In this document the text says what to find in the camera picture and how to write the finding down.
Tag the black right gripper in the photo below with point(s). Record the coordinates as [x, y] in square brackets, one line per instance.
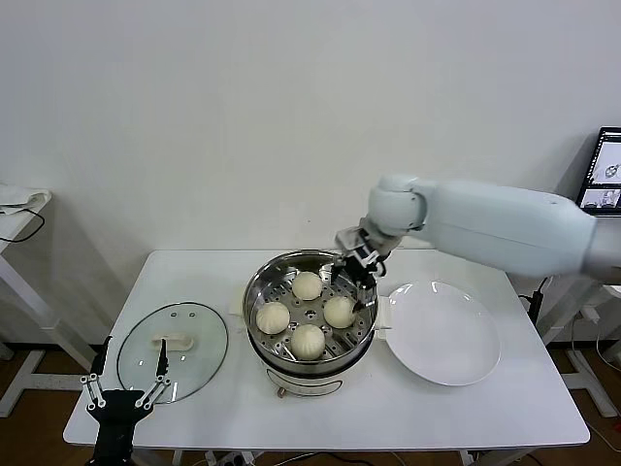
[366, 267]

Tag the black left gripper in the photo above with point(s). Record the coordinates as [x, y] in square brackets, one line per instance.
[119, 412]

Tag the white steamed baozi bun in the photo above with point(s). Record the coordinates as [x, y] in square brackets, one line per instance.
[308, 342]
[307, 285]
[273, 318]
[339, 311]

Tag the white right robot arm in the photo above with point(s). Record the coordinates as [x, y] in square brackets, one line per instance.
[485, 218]

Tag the stainless steel steamer basket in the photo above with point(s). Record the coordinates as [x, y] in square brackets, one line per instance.
[279, 293]

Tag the white round plate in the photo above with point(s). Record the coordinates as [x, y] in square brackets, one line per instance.
[436, 335]

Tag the white side table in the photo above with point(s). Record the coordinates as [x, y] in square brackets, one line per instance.
[29, 295]
[588, 383]

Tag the black power adapter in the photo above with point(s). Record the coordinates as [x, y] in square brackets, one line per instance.
[536, 306]

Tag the white cloth bag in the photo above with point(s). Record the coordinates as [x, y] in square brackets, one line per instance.
[24, 196]

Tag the grey laptop computer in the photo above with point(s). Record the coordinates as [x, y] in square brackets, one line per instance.
[606, 160]

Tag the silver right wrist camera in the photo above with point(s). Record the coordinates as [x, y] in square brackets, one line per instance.
[350, 239]

